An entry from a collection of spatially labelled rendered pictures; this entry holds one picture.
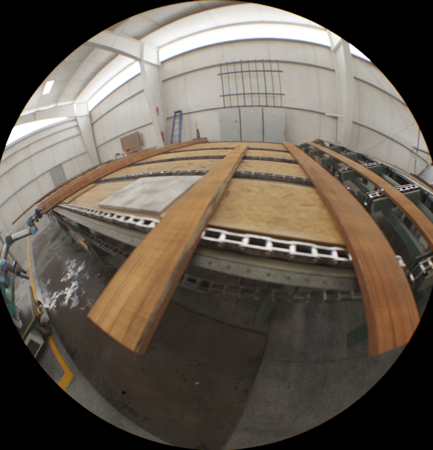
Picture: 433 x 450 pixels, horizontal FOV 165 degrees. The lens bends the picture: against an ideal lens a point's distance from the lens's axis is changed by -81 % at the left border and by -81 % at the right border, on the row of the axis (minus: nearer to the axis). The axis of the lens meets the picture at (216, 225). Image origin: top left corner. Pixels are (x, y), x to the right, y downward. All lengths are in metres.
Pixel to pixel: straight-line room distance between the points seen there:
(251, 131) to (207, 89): 2.76
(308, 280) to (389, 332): 0.25
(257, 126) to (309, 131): 2.10
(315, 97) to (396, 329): 6.72
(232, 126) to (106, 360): 6.36
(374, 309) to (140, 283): 0.49
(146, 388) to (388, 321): 1.25
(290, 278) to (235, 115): 5.77
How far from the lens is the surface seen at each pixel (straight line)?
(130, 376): 1.32
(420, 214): 1.09
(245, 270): 0.37
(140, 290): 0.33
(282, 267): 0.40
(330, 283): 0.42
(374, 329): 0.37
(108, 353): 1.45
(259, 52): 7.26
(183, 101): 7.54
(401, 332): 0.44
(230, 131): 5.95
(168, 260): 0.35
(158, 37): 8.66
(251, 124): 5.80
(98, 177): 2.23
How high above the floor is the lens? 1.12
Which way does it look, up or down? 36 degrees down
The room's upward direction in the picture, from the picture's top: 6 degrees counter-clockwise
